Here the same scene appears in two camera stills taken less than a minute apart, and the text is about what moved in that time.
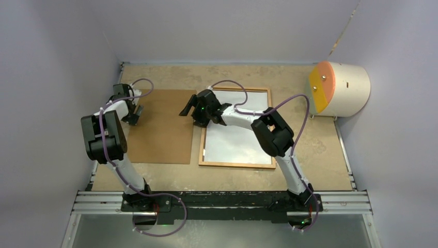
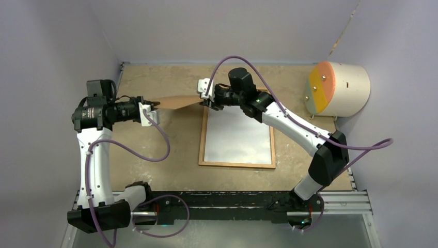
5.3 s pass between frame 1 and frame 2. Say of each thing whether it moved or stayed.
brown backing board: moved
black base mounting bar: stayed
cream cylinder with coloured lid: stayed
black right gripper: moved
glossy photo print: stayed
